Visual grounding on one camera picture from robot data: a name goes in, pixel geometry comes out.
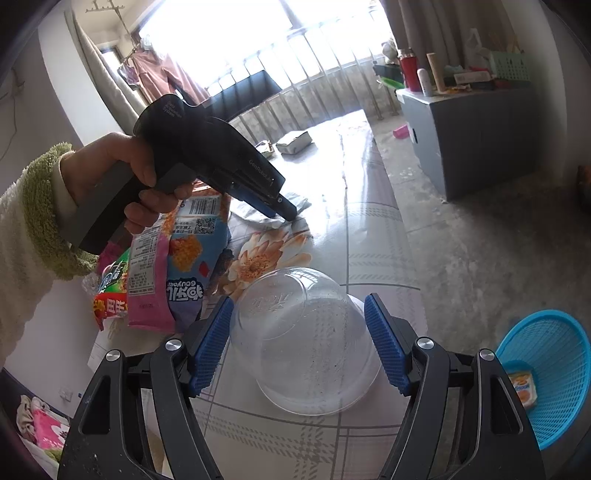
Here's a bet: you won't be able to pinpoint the silver foil wrapper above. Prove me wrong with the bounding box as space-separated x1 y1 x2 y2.
229 194 312 227

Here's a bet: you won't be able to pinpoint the blue snack packet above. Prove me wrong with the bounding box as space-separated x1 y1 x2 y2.
164 184 234 325

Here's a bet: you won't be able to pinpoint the green storage basket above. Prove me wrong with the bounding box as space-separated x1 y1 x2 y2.
489 50 531 81

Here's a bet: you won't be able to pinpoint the leaning white mattress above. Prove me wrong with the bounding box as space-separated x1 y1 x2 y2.
65 9 146 116

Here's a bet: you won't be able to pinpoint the clothes drying rack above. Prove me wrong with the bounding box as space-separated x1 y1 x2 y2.
85 0 139 28

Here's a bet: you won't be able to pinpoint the red green snack packet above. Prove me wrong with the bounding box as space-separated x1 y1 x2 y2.
92 249 132 333

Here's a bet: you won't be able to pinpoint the pink snack packet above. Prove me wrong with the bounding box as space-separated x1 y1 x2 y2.
127 224 178 334

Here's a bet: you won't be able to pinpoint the cluttered side shelf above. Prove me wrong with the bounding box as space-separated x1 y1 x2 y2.
396 83 541 201

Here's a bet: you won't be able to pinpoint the black cloth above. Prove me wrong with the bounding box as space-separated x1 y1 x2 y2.
205 70 283 121

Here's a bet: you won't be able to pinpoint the red thermos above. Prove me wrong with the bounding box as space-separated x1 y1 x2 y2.
398 47 423 92

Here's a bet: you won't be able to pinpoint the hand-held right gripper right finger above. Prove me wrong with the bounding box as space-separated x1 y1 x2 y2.
364 293 546 480

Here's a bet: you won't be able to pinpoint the flat tan snack packet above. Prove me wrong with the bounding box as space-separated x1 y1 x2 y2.
276 130 317 155

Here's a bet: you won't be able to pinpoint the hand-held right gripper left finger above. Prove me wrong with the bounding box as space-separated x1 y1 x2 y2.
58 295 235 480

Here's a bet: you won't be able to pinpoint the floral plaid tablecloth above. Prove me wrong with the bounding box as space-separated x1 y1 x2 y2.
85 108 423 480

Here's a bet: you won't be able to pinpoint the white plastic bag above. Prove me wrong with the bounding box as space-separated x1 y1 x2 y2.
464 28 492 70

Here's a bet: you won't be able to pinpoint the blue plastic basket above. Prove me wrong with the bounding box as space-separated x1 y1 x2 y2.
495 310 591 452

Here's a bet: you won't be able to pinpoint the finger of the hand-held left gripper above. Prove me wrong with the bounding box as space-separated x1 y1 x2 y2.
230 182 302 222

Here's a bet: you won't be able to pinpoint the orange white snack packet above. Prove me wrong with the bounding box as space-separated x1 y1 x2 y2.
507 369 537 409

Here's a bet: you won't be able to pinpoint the metal balcony railing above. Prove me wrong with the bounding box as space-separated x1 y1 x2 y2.
203 28 398 139

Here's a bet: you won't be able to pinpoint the grey curtain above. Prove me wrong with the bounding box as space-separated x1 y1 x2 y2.
385 0 522 65

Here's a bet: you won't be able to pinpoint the person's left hand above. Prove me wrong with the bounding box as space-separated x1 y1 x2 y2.
62 133 195 236

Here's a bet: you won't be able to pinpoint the clear plastic bowl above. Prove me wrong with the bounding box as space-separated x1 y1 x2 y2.
229 267 383 415

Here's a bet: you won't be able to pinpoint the beige tube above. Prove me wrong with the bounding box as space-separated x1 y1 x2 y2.
427 52 446 92

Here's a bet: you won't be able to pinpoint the pink hanging clothes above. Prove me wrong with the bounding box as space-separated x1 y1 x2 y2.
117 48 211 104

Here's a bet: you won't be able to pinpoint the person's left forearm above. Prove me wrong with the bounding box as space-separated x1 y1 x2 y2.
0 143 100 370

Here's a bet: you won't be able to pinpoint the pink white cloth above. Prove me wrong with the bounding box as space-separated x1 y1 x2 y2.
16 394 70 462

